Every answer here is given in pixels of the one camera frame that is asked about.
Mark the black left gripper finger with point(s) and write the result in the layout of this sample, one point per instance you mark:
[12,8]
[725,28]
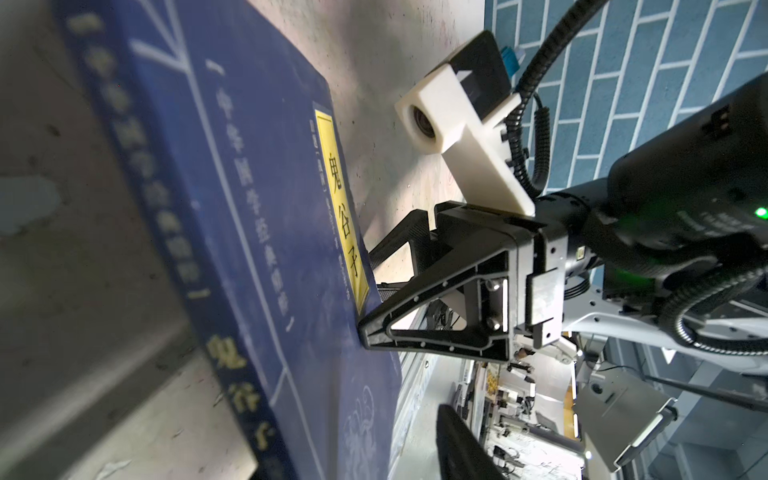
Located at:
[460,455]

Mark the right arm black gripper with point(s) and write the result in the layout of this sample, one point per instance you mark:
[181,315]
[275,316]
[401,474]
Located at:
[494,276]

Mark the blue book underneath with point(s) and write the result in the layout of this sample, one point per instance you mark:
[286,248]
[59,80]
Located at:
[228,138]

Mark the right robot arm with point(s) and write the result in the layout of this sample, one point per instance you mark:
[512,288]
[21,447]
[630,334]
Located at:
[678,226]

